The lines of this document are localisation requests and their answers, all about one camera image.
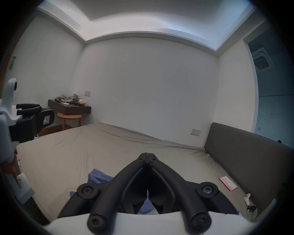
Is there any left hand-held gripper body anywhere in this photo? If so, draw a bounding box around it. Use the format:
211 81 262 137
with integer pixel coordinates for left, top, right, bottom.
0 78 55 166

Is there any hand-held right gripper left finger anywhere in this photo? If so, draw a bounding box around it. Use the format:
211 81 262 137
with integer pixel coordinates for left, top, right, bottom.
57 153 149 234

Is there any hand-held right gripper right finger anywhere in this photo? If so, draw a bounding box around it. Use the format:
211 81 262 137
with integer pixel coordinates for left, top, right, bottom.
149 153 238 234

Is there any person's left hand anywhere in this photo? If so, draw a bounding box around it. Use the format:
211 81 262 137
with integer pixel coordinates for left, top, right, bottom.
0 149 19 184

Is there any blue garment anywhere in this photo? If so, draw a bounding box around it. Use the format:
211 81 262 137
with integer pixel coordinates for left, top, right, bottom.
70 169 155 214

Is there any round wooden stool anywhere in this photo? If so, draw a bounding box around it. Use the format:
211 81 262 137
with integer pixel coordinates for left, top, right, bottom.
57 112 82 131

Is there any bed with beige sheet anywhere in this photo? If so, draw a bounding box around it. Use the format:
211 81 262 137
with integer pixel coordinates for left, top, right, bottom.
16 122 260 223

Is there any red and white card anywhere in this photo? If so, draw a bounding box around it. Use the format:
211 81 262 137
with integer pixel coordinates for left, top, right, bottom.
218 176 238 191

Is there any dark grey padded headboard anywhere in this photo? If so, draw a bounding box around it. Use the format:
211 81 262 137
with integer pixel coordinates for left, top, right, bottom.
204 122 294 221

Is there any dark wall-mounted shelf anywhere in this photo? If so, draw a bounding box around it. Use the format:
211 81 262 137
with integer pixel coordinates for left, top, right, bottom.
48 94 91 116

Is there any black cable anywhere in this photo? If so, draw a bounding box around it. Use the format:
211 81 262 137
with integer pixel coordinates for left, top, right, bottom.
247 204 257 222

